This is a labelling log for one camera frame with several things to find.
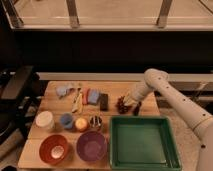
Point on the metal cup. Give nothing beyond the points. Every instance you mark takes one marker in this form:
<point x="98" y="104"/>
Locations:
<point x="95" y="122"/>

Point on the red marker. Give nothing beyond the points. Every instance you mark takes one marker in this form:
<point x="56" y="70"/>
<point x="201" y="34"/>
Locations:
<point x="85" y="96"/>

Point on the wooden board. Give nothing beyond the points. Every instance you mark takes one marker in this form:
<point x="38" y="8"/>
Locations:
<point x="30" y="159"/>

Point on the green plastic tray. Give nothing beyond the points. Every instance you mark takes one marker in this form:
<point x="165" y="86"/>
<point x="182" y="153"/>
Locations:
<point x="142" y="144"/>

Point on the white cylindrical container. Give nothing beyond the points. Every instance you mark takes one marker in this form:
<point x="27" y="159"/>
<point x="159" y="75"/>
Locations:
<point x="45" y="120"/>

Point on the black equipment at left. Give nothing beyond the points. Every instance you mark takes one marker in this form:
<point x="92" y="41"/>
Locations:
<point x="16" y="96"/>

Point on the blue cup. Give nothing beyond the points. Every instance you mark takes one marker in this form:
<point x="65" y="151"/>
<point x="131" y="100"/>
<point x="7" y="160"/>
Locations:
<point x="66" y="120"/>

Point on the red bowl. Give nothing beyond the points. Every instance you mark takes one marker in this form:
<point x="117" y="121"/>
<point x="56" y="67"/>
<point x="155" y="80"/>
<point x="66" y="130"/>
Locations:
<point x="53" y="149"/>

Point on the purple bowl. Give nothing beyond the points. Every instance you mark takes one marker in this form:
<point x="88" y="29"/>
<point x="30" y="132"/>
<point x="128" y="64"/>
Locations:
<point x="91" y="146"/>

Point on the light blue cloth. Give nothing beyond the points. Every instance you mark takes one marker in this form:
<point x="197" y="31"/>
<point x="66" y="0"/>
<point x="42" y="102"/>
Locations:
<point x="64" y="90"/>

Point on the white covered gripper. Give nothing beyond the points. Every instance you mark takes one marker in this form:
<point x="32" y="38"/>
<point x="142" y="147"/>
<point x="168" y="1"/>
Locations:
<point x="137" y="93"/>

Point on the dark red grape bunch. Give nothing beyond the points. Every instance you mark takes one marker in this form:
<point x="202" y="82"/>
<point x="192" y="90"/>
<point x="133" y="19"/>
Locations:
<point x="122" y="108"/>

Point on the blue sponge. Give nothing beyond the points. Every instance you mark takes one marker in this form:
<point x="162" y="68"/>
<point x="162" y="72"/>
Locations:
<point x="93" y="96"/>

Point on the black rectangular block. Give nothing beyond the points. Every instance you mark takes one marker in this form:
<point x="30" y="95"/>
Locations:
<point x="104" y="102"/>

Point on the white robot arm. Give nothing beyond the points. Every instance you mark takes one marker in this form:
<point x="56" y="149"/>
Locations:
<point x="198" y="119"/>

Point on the black handled tool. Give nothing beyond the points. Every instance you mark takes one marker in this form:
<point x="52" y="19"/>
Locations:
<point x="137" y="109"/>

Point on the orange fruit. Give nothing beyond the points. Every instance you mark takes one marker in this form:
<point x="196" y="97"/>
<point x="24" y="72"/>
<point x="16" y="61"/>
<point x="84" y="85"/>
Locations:
<point x="81" y="124"/>

